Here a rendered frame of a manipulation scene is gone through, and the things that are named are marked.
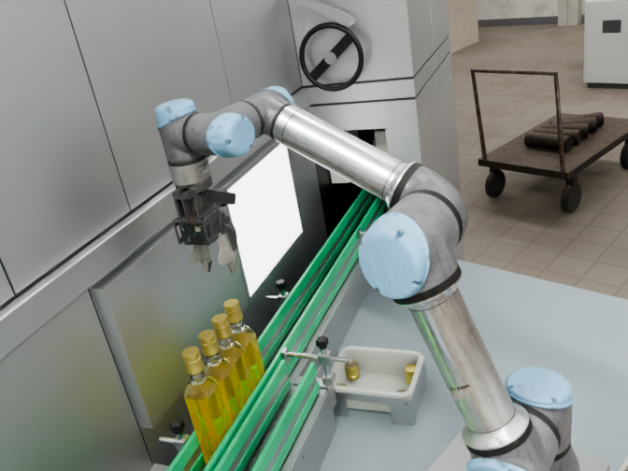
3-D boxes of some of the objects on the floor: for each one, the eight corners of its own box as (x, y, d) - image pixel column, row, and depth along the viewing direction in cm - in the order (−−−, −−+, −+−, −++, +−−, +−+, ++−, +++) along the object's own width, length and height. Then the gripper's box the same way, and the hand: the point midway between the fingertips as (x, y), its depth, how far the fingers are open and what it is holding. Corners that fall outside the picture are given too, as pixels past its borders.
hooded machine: (605, 73, 680) (609, -50, 628) (658, 74, 645) (668, -57, 592) (581, 89, 642) (584, -41, 589) (636, 91, 606) (644, -48, 554)
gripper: (152, 192, 119) (180, 287, 128) (206, 191, 114) (232, 290, 123) (176, 174, 126) (201, 265, 135) (228, 173, 121) (250, 268, 130)
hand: (221, 264), depth 131 cm, fingers open, 5 cm apart
